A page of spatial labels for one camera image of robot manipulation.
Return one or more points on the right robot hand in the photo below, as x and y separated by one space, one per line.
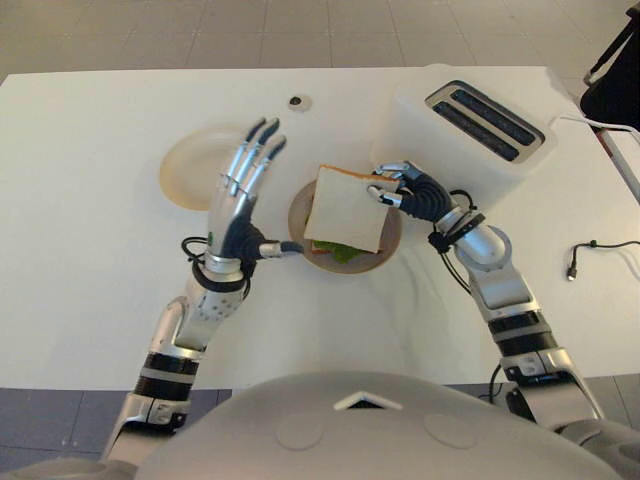
425 197

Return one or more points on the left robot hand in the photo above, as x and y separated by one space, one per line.
235 220

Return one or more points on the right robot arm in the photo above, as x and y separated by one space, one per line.
505 295

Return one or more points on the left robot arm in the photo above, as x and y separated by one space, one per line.
170 350

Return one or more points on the cream toaster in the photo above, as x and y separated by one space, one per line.
450 160

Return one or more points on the cream plate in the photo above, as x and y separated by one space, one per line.
192 170

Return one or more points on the green lettuce leaf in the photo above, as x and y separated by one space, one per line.
347 254

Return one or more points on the beige plate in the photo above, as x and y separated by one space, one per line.
345 267

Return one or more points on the black chair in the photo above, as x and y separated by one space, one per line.
617 80

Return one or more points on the robot body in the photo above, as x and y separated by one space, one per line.
380 440

